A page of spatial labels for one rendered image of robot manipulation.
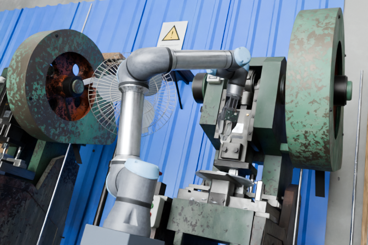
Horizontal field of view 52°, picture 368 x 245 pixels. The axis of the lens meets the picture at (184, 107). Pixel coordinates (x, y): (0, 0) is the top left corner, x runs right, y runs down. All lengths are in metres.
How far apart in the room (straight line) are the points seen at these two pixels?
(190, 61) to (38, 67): 1.44
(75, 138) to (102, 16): 2.24
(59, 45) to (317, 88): 1.79
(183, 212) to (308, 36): 0.97
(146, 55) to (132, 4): 3.35
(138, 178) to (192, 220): 0.62
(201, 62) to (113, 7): 3.46
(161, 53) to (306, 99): 0.67
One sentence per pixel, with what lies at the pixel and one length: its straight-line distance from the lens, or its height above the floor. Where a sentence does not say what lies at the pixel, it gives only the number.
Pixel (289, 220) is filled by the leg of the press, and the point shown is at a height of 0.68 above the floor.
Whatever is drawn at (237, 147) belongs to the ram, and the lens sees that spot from 1.90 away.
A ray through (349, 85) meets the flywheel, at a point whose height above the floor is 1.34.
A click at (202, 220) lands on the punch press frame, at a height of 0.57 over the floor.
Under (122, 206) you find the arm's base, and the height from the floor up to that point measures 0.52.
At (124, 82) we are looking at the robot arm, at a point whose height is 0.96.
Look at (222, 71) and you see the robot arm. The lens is 1.59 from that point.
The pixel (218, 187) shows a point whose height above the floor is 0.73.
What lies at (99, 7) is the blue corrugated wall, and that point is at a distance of 4.96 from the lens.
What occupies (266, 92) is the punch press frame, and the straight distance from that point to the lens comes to 1.96.
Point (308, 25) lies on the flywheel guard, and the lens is 1.80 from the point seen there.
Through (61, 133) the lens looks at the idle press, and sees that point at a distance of 2.77.
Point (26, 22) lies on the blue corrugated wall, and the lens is 5.77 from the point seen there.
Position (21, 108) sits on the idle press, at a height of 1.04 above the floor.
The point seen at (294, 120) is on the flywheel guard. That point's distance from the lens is 1.70.
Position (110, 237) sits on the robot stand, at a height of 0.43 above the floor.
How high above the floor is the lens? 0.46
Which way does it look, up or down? 19 degrees up
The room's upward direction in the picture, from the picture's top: 13 degrees clockwise
